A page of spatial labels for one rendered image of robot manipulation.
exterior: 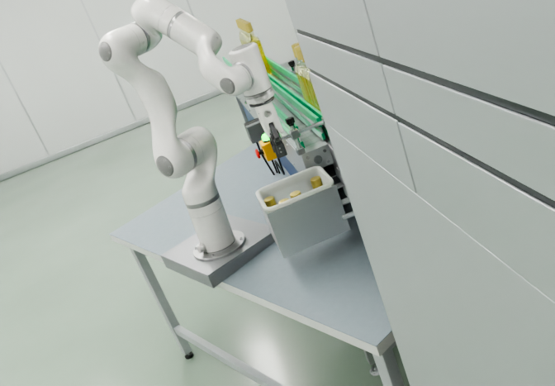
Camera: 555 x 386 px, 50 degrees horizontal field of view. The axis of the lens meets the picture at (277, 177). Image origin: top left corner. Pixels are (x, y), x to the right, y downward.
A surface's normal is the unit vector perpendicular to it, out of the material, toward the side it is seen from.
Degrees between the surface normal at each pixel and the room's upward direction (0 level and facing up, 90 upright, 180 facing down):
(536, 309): 90
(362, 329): 0
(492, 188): 90
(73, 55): 90
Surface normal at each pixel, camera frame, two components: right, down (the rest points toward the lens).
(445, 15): -0.92, 0.38
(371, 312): -0.33, -0.87
